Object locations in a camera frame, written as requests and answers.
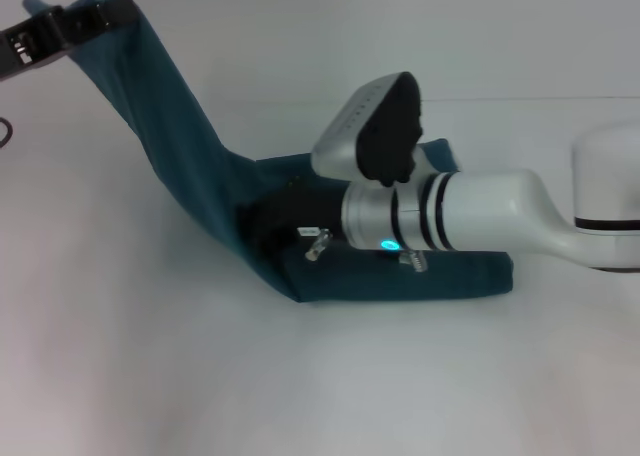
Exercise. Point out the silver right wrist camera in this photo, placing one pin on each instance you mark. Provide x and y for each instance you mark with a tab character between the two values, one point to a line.
365	131

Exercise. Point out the blue t-shirt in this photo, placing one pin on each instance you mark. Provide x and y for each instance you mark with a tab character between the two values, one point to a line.
175	151

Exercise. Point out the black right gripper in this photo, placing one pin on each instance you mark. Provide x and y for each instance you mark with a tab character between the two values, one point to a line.
290	216

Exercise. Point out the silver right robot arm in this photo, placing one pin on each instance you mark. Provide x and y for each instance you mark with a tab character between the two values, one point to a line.
500	211

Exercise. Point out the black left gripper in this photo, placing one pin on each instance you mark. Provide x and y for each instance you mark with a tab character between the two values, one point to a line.
30	43

